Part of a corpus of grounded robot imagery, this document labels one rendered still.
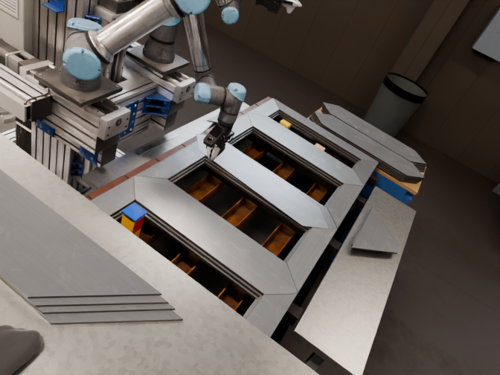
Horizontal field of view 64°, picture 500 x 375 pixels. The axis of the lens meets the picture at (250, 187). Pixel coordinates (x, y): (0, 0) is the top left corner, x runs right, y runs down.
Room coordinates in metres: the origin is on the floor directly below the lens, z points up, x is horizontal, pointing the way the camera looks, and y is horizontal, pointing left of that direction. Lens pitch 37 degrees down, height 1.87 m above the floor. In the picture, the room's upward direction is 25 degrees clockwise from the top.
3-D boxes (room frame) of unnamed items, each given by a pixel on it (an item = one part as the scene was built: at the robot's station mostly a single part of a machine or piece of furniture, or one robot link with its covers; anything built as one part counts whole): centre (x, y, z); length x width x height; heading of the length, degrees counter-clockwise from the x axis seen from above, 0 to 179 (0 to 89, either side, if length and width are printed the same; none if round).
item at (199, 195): (1.52, 0.16, 0.70); 1.66 x 0.08 x 0.05; 165
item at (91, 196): (1.56, 0.33, 0.80); 1.62 x 0.04 x 0.06; 165
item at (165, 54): (1.76, 0.66, 1.09); 0.15 x 0.15 x 0.10
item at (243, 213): (1.47, -0.04, 0.70); 1.66 x 0.08 x 0.05; 165
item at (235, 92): (1.45, 0.21, 1.16); 0.09 x 0.08 x 0.11; 121
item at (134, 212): (0.93, 0.31, 0.88); 0.06 x 0.06 x 0.02; 75
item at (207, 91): (1.41, 0.30, 1.15); 0.11 x 0.11 x 0.08; 31
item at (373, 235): (1.56, -0.66, 0.77); 0.45 x 0.20 x 0.04; 165
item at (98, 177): (1.79, 0.39, 0.66); 1.30 x 0.20 x 0.03; 165
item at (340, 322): (1.42, -0.62, 0.73); 1.20 x 0.26 x 0.03; 165
